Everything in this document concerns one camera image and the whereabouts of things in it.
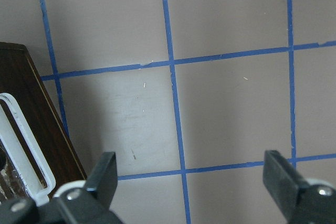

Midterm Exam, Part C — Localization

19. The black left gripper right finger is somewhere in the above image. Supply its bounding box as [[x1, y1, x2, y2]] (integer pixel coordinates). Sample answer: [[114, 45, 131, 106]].
[[264, 150, 335, 223]]

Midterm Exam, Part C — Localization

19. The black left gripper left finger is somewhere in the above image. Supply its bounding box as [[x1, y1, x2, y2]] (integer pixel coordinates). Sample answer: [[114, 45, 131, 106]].
[[56, 151, 118, 224]]

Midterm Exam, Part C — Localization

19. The dark wooden drawer cabinet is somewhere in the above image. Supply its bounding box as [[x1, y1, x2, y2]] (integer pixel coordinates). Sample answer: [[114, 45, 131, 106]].
[[1, 42, 86, 199]]

